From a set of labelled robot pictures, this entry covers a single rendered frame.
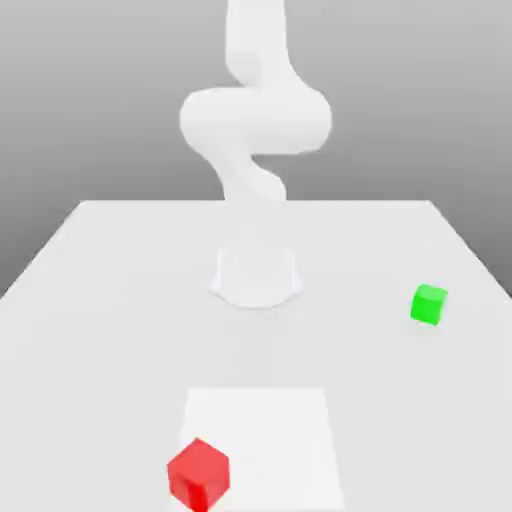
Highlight small green cube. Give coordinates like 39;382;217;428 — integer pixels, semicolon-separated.
409;283;450;327

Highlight small red cube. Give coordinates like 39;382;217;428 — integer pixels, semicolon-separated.
166;436;232;512

